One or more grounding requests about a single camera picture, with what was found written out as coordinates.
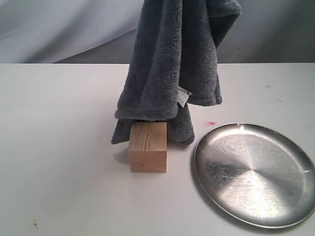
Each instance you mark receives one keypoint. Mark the round stainless steel plate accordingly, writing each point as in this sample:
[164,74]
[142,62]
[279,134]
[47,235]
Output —
[256,175]

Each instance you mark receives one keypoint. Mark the light wooden cube block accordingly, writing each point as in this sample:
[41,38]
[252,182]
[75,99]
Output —
[147,149]

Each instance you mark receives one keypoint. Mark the grey backdrop cloth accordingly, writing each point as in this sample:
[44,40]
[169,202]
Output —
[103,31]

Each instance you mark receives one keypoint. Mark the grey fleece towel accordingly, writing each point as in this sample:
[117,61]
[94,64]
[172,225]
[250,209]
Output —
[176,46]

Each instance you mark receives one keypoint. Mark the white care label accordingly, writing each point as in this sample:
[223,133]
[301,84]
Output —
[183,96]

